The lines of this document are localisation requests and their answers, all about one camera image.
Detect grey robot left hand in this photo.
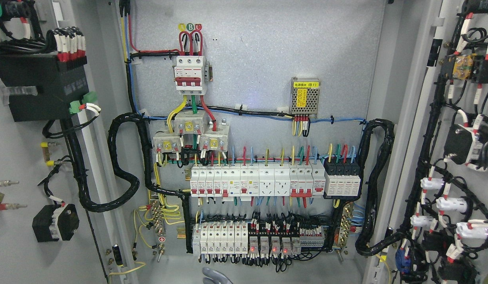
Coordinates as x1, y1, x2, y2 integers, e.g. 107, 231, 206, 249
201, 267, 233, 284

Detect grey cabinet door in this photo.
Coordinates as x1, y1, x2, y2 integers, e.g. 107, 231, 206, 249
356, 0, 488, 284
0, 0, 128, 284

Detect lower relay terminal row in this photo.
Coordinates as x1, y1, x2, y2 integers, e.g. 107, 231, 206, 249
191, 211, 330, 272

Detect white socket breaker row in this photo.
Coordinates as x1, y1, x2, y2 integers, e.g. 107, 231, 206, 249
190, 163, 327, 201

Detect grey current transformers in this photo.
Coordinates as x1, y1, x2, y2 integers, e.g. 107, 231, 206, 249
152, 110, 230, 153

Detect black surge protector block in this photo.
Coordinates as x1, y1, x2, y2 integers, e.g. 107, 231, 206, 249
324, 160, 361, 199

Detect white red main breaker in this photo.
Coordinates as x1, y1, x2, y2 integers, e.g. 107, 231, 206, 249
173, 56, 209, 95

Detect metal mesh power supply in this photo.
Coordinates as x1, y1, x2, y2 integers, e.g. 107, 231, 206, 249
289, 77, 321, 118

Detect black left cable loom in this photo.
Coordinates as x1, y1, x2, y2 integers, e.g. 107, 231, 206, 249
60, 112, 193, 253

